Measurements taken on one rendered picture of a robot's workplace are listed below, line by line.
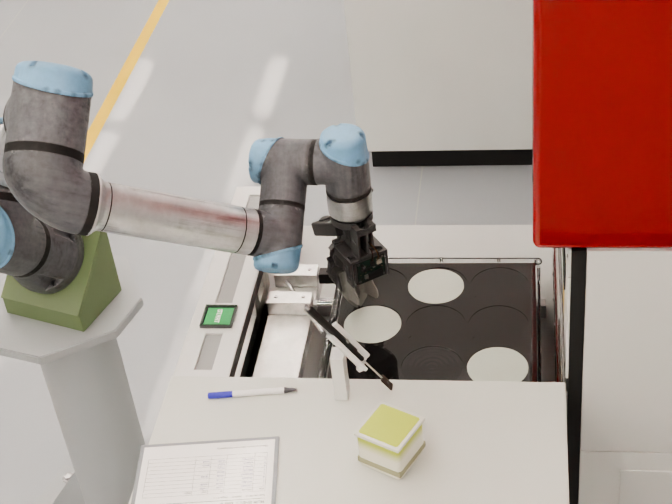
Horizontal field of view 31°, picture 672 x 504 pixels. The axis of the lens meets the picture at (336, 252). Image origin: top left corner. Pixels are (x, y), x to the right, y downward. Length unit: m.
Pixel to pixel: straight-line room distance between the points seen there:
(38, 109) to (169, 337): 1.85
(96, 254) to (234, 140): 2.14
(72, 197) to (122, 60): 3.33
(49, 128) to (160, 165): 2.57
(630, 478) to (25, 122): 1.09
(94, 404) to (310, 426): 0.76
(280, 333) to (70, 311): 0.42
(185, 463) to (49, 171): 0.47
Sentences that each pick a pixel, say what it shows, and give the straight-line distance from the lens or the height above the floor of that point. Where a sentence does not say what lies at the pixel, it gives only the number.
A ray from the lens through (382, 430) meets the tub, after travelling 1.75.
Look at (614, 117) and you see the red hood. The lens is 1.62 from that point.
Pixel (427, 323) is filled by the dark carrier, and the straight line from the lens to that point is 2.12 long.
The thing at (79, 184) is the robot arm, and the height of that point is 1.33.
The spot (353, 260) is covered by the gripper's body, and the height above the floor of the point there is 1.05.
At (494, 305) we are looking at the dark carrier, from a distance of 2.15.
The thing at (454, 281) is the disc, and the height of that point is 0.90.
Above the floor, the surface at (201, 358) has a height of 0.96.
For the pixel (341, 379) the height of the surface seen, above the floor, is 1.01.
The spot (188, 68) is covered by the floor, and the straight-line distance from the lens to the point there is 4.96.
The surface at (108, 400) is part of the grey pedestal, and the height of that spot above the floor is 0.60.
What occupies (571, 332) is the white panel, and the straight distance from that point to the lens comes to 1.84.
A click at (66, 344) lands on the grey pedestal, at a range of 2.34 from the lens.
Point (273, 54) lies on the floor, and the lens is 4.97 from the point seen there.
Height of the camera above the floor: 2.27
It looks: 37 degrees down
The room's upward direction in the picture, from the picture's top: 7 degrees counter-clockwise
